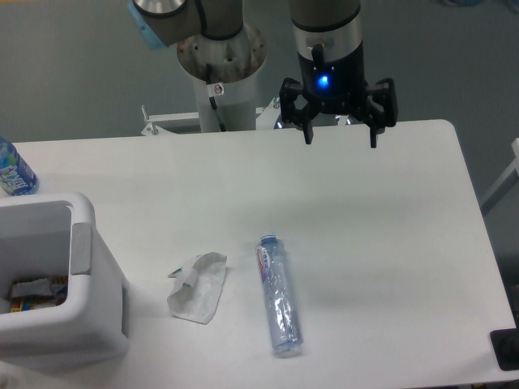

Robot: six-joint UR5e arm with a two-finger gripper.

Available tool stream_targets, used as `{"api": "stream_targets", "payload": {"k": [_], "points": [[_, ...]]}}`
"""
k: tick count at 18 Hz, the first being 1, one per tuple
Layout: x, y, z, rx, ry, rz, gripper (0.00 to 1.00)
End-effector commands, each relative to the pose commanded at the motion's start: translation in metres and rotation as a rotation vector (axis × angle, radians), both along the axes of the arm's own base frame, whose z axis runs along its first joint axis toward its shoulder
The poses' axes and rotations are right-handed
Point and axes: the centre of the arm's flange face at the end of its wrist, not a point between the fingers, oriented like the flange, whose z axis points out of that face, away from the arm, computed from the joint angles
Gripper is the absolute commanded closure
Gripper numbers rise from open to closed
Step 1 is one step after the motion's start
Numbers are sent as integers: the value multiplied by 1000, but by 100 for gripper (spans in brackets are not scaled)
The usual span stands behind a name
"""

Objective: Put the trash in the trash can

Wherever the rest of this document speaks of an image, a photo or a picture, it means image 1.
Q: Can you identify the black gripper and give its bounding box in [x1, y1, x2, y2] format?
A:
[280, 19, 397, 148]

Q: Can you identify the white paper wrapper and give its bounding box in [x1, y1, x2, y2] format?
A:
[167, 252, 227, 325]

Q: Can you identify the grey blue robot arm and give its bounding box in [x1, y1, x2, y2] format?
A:
[127, 1, 398, 144]

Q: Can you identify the white trash can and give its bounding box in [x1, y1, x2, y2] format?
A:
[1, 193, 129, 370]

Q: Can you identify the empty clear plastic bottle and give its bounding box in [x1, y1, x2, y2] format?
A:
[255, 233, 303, 357]

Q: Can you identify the black clamp at table edge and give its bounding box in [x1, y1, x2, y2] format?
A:
[490, 328, 518, 371]

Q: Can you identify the colourful snack wrapper in bin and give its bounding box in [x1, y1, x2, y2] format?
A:
[9, 276, 68, 313]

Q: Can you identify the blue labelled drink bottle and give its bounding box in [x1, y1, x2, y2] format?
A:
[1, 137, 39, 196]

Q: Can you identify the grey crumpled wrapper in bin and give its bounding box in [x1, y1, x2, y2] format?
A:
[11, 279, 53, 300]

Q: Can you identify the white metal base frame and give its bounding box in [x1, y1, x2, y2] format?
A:
[139, 96, 354, 137]

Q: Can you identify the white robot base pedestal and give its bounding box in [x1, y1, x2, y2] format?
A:
[177, 24, 267, 133]

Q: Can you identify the white frame at right edge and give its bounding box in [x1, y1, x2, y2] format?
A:
[480, 139, 518, 216]

